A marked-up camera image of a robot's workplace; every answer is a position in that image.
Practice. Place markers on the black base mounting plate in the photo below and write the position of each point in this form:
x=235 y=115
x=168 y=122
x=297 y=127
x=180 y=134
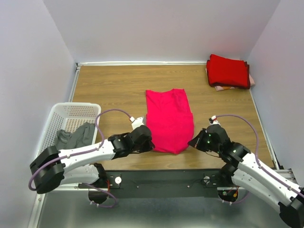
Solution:
x=167 y=183

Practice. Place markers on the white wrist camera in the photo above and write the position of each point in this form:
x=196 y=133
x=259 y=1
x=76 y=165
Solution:
x=137 y=122
x=213 y=121

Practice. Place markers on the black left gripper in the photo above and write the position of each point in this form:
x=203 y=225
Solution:
x=149 y=147

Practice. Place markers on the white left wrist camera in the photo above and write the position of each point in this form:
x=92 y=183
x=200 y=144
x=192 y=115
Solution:
x=137 y=122

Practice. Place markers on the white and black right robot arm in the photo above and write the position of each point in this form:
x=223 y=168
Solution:
x=244 y=170

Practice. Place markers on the folded light pink t shirt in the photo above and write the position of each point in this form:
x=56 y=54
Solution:
x=226 y=77

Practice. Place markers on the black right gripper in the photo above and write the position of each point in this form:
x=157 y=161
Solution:
x=196 y=141

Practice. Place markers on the white plastic laundry basket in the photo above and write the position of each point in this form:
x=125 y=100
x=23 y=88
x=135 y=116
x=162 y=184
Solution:
x=69 y=117

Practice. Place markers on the grey t shirt in basket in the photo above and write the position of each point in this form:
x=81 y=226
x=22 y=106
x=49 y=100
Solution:
x=81 y=137

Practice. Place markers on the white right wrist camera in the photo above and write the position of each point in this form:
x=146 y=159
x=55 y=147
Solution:
x=213 y=121

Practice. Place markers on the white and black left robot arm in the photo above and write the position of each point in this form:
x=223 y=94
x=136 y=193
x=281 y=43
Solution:
x=49 y=169

